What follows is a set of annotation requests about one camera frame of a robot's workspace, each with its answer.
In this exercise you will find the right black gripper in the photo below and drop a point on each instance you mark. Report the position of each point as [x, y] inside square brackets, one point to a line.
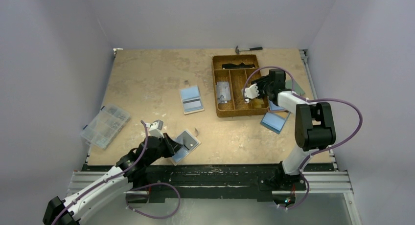
[260, 87]

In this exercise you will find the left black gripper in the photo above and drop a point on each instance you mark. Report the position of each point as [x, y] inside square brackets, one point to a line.
[172, 144]

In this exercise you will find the beige snap card holder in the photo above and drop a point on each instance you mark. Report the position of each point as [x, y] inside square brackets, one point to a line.
[188, 142]

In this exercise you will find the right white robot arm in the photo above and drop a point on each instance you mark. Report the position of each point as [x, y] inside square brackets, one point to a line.
[314, 124]

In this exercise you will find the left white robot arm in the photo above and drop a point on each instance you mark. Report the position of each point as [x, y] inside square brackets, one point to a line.
[128, 174]

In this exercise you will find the open blue pink card holder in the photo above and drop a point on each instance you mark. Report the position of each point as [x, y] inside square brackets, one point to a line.
[275, 108]

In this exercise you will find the gold cards in tray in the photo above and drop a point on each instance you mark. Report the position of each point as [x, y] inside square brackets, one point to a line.
[258, 103]

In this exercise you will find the green card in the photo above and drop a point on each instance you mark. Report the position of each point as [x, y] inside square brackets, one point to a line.
[296, 85]

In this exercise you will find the blue card holder front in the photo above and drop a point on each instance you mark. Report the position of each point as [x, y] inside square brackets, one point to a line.
[275, 121]

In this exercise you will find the silver cards in tray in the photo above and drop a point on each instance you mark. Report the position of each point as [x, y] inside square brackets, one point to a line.
[223, 92]

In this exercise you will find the open beige card holder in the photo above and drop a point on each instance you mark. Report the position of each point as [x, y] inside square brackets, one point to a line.
[190, 98]

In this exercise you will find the woven wicker tray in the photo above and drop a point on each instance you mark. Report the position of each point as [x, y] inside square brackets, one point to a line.
[236, 79]

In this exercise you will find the black object in tray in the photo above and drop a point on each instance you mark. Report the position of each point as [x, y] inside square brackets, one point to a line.
[237, 66]

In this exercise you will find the clear plastic screw box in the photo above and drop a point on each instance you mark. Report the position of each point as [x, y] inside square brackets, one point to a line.
[105, 126]

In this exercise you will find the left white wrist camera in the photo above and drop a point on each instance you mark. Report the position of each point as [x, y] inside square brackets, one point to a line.
[155, 128]

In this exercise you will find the black front rail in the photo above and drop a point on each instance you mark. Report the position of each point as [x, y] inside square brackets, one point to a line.
[262, 182]

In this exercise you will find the hammer with black handle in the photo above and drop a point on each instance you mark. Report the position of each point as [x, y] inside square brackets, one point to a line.
[239, 50]

